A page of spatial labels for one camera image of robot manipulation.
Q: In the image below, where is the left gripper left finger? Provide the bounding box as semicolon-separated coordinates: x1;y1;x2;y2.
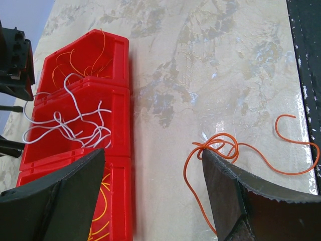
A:
1;149;105;240

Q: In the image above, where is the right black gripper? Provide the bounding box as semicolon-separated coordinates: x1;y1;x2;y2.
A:
1;27;35;101

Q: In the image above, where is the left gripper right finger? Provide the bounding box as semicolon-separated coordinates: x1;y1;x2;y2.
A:
202;150;320;240

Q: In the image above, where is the orange thin cable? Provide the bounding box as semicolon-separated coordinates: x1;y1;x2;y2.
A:
52;28;114;87
183;114;320;235

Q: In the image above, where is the yellow thin cable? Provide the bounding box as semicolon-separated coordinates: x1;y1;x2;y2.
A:
88;173;111;241

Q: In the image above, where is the red three-compartment bin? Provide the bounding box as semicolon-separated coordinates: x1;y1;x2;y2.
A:
17;29;133;240

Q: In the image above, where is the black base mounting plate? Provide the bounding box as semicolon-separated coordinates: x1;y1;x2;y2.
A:
285;0;321;196

